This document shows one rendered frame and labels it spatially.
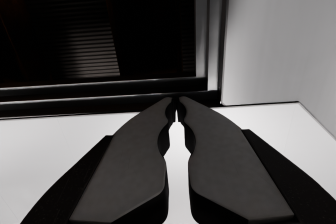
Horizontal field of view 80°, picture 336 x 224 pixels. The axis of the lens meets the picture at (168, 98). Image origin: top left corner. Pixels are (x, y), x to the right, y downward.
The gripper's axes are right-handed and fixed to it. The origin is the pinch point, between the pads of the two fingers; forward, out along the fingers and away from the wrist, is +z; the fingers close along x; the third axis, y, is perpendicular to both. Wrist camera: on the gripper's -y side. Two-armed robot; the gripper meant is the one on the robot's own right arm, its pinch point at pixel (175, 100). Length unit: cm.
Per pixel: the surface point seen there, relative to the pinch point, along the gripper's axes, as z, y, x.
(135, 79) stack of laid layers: 2.9, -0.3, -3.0
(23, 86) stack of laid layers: 2.8, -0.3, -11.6
